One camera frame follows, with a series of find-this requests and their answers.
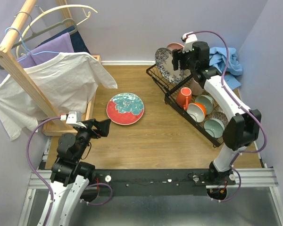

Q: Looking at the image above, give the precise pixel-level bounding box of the red teal floral plate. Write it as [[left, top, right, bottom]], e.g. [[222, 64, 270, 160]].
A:
[[106, 93, 145, 126]]

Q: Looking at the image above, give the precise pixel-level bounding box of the pink white plate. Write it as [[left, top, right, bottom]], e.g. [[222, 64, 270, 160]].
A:
[[166, 42, 184, 51]]

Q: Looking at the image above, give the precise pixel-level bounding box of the blue white floral plate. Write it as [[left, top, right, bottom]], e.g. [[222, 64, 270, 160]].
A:
[[155, 48, 183, 84]]

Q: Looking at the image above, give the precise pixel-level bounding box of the orange mug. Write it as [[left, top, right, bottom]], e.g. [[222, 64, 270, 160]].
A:
[[176, 87, 192, 111]]

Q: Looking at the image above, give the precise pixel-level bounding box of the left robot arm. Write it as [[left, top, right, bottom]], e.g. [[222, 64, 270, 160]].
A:
[[32, 119, 111, 226]]

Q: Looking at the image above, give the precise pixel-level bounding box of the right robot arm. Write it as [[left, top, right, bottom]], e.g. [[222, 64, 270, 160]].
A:
[[146, 41, 261, 185]]

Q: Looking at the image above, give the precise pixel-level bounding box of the wooden clothes rack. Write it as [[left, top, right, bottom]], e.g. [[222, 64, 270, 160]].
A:
[[0, 0, 101, 137]]

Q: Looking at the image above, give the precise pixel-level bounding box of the blue cloth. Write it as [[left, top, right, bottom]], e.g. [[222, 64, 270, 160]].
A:
[[208, 47, 243, 89]]

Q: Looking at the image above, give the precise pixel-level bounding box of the pink mug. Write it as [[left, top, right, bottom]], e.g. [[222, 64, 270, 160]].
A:
[[190, 78, 204, 96]]

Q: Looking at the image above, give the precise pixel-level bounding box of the green beige bowl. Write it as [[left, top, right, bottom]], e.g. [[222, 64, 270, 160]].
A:
[[195, 95, 214, 115]]

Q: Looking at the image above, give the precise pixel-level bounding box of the white orange bowl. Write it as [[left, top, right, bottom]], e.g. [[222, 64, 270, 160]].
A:
[[187, 103, 206, 123]]

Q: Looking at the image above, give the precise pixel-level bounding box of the white t-shirt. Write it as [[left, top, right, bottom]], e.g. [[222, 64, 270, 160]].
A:
[[0, 52, 117, 141]]

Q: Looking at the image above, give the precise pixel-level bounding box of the white patterned bowl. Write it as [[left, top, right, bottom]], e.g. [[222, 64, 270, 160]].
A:
[[211, 111, 229, 127]]

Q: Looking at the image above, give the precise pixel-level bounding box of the teal bowl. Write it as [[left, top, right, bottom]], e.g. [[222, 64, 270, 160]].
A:
[[204, 118, 225, 138]]

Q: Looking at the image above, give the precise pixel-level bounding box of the navy garment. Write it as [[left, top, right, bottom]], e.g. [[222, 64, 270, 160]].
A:
[[37, 26, 90, 54]]

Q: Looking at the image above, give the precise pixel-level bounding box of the purple shirt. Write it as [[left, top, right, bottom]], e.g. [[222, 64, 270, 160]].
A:
[[17, 33, 74, 68]]

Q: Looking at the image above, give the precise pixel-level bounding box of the blue hanger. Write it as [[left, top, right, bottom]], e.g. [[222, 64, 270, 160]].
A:
[[4, 27, 59, 62]]

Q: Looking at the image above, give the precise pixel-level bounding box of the cream hanger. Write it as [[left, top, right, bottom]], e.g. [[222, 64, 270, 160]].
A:
[[15, 0, 98, 58]]

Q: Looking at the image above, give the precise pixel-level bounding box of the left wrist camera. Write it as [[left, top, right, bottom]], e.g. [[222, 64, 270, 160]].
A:
[[60, 111, 87, 128]]

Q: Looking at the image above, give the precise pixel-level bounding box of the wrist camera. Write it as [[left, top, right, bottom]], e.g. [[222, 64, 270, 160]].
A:
[[60, 111, 87, 128], [182, 32, 198, 53]]

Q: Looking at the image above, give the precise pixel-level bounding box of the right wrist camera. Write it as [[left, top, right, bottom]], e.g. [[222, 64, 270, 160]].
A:
[[182, 32, 198, 53]]

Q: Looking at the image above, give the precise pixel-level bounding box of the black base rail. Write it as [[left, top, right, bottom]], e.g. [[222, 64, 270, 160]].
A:
[[95, 169, 236, 197]]

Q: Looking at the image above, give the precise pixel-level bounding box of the black wire dish rack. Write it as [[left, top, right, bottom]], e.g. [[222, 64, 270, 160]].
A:
[[146, 63, 232, 148]]

